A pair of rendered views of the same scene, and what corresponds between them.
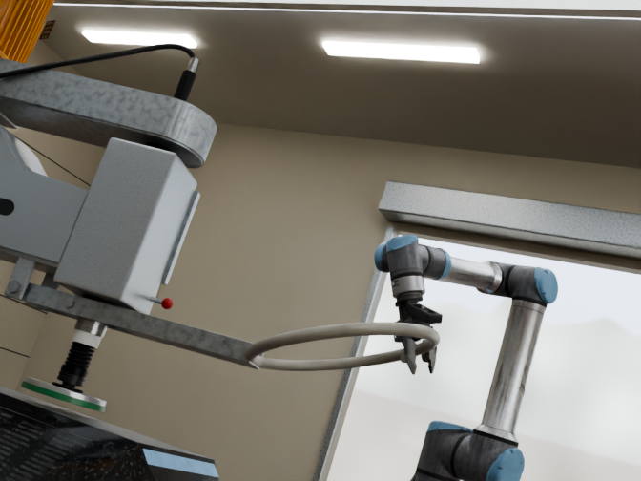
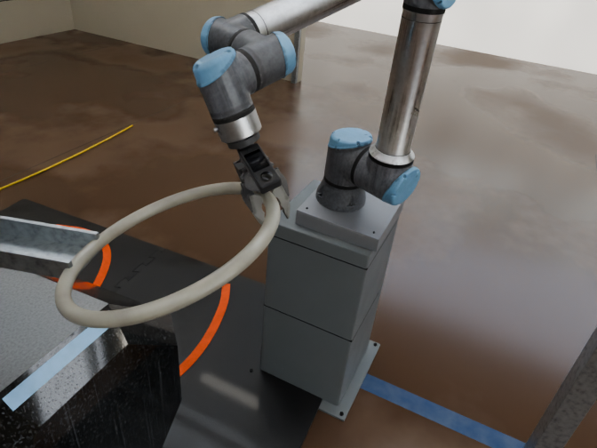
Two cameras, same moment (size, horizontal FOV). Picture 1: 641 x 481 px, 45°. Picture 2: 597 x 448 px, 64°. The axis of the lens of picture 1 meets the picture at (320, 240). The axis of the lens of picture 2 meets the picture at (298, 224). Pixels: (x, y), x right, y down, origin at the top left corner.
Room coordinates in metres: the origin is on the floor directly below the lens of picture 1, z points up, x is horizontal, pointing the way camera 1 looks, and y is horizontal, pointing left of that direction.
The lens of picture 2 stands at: (1.13, -0.33, 1.84)
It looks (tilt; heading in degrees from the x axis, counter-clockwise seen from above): 34 degrees down; 355
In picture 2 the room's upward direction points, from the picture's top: 6 degrees clockwise
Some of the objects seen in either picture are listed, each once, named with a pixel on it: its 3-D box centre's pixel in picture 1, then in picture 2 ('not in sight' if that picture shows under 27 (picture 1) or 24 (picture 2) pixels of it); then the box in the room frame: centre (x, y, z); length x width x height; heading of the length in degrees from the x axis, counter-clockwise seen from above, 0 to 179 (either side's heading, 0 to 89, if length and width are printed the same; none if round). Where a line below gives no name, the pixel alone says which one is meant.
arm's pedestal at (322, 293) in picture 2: not in sight; (325, 293); (2.70, -0.62, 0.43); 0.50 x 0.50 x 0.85; 62
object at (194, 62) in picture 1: (185, 85); not in sight; (2.09, 0.51, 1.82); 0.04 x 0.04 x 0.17
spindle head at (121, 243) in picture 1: (101, 225); not in sight; (2.11, 0.59, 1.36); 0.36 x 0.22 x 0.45; 78
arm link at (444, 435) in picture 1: (447, 449); (349, 156); (2.68, -0.62, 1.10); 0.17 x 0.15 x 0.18; 43
